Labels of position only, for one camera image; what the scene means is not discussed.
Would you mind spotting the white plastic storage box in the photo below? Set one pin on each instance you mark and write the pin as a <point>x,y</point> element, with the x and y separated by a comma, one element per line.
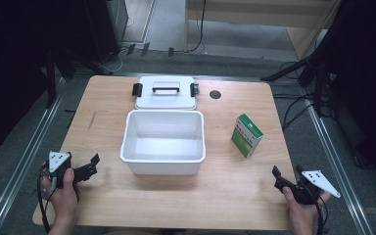
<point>163,147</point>

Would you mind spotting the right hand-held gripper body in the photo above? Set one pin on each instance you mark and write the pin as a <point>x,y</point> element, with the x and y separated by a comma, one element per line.
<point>308,186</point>

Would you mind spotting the person's legs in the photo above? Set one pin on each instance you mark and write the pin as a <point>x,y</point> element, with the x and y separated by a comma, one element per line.
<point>133,232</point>

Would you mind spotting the green and white medicine box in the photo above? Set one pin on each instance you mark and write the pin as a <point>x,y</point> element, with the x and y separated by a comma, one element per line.
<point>245,140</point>

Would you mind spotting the black cabinet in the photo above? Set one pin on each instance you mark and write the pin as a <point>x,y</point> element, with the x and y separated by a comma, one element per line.
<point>104,29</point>

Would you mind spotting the light wooden furniture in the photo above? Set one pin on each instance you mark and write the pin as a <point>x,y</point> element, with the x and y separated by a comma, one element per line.
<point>303,36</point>

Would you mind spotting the black metal stand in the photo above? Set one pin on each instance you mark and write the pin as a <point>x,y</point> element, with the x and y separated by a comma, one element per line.
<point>50,81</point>

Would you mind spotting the dark curtain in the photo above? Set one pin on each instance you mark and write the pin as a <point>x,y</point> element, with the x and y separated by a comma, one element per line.
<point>368,81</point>
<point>9,65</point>

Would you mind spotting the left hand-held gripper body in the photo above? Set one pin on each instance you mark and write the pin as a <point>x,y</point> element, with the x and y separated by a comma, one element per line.
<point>58,160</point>

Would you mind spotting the person's left hand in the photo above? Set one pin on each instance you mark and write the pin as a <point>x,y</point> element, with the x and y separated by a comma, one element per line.
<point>63,200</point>

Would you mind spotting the black tripod stand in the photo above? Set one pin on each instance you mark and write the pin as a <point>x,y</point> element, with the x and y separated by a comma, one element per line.
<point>316,75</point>

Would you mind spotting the metal floor rail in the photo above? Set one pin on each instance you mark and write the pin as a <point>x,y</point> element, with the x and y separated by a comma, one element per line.
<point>336,169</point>
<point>23,163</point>

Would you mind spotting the black round table grommet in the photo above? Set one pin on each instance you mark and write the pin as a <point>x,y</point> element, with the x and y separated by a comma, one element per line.
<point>215,95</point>

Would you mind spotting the black tape strip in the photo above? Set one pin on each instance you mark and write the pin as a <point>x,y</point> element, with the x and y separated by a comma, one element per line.
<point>171,52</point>
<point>131,49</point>

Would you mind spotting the person's right hand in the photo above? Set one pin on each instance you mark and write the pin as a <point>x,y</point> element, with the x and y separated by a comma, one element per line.
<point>303,215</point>

